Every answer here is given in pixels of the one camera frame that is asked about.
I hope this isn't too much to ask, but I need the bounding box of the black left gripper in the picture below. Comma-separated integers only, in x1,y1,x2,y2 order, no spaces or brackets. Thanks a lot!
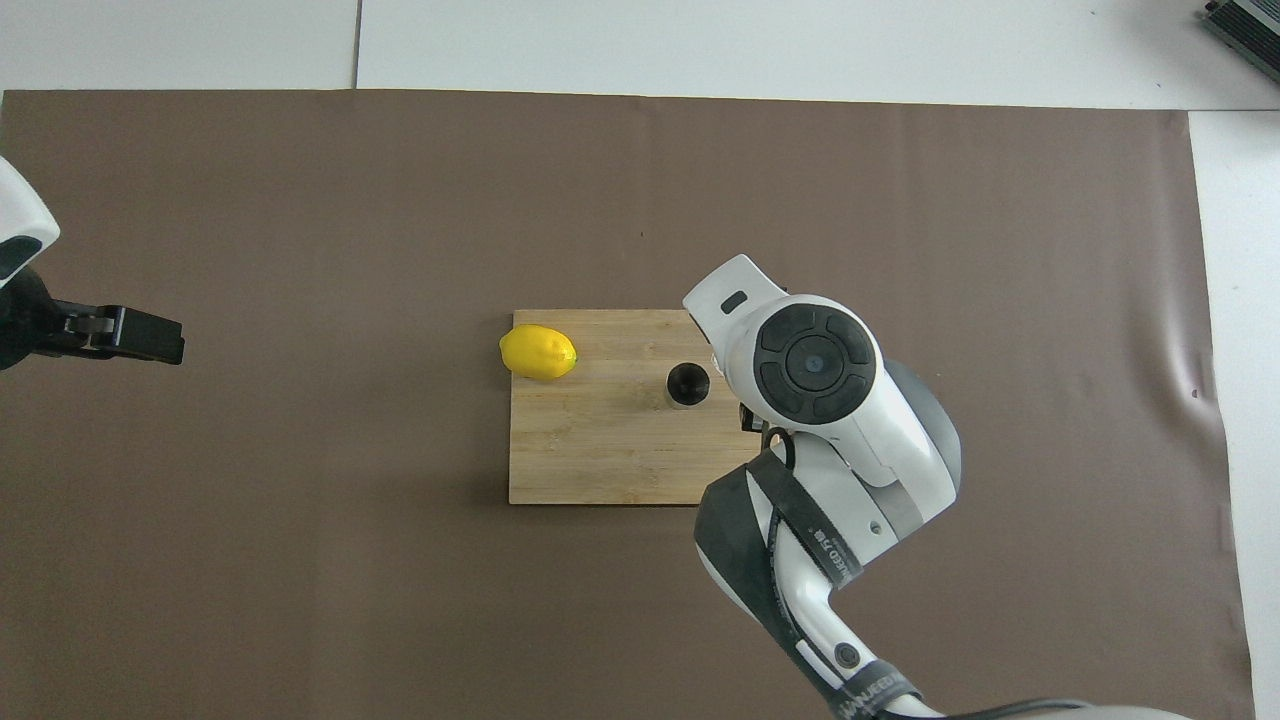
0,265,187,373

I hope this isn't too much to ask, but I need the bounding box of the stainless steel jigger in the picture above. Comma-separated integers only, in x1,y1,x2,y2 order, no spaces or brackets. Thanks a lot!
667,361,712,412

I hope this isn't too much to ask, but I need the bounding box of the yellow lemon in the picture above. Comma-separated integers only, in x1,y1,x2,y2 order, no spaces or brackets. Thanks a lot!
499,323,580,383

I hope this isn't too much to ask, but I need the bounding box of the brown paper table mat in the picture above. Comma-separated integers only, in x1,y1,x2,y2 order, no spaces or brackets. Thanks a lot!
0,88,1256,720

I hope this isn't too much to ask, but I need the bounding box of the grey finned electronics box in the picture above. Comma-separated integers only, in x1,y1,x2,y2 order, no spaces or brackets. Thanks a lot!
1200,0,1280,83

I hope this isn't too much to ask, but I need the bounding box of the wooden cutting board, metal handle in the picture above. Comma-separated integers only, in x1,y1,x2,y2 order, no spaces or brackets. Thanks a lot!
508,308,771,506

